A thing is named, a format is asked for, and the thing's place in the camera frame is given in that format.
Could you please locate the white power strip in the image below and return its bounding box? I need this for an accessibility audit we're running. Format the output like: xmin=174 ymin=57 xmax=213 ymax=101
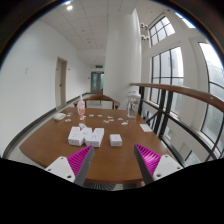
xmin=67 ymin=125 xmax=105 ymax=148

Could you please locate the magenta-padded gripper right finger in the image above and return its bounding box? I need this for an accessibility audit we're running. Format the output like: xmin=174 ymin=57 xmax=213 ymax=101
xmin=133 ymin=143 xmax=184 ymax=186

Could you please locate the large curved window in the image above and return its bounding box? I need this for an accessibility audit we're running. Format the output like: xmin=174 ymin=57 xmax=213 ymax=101
xmin=199 ymin=42 xmax=224 ymax=144

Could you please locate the black railing with wooden handrail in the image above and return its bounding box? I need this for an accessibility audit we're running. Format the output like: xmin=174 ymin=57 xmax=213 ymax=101
xmin=129 ymin=82 xmax=224 ymax=168

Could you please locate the arched grid window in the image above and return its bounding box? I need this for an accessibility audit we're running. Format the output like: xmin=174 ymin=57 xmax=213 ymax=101
xmin=148 ymin=15 xmax=176 ymax=47

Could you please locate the spray bottle with orange label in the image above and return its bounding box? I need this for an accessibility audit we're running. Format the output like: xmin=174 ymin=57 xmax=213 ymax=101
xmin=76 ymin=94 xmax=86 ymax=117

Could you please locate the white charger block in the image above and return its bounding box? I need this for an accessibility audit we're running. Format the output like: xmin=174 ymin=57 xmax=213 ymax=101
xmin=109 ymin=133 xmax=123 ymax=148

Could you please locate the glass double door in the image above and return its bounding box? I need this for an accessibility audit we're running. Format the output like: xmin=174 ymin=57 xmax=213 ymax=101
xmin=90 ymin=71 xmax=105 ymax=94

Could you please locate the wooden chair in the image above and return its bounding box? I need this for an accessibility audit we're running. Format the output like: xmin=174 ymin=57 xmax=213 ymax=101
xmin=73 ymin=94 xmax=121 ymax=110

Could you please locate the clear plastic drink bottle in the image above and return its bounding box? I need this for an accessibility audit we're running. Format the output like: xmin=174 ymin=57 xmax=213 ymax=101
xmin=126 ymin=89 xmax=142 ymax=120

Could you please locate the white side door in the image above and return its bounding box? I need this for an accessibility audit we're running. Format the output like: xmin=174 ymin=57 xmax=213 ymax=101
xmin=54 ymin=56 xmax=68 ymax=108

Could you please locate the tall dark-framed window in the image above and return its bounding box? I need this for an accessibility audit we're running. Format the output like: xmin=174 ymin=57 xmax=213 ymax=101
xmin=150 ymin=46 xmax=185 ymax=106

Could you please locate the white paper sheet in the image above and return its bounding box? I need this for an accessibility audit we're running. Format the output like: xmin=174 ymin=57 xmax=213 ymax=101
xmin=139 ymin=123 xmax=154 ymax=133

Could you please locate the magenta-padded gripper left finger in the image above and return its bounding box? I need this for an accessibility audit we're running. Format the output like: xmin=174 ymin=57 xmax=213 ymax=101
xmin=44 ymin=144 xmax=95 ymax=188

